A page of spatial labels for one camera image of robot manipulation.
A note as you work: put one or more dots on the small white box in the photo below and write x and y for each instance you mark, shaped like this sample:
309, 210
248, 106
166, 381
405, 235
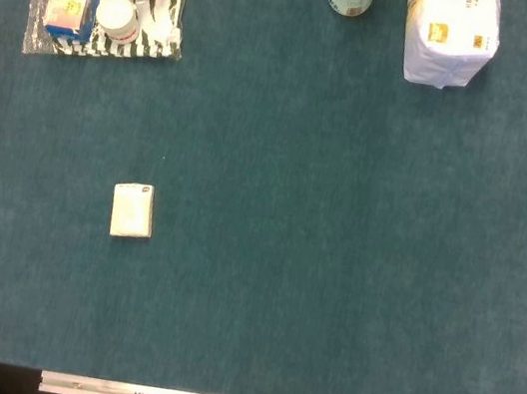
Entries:
132, 211

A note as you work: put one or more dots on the large white tissue package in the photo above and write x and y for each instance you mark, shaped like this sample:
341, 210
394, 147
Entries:
447, 35

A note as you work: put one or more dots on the white lidded small jar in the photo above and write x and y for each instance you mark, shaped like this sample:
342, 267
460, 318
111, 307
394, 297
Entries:
117, 18

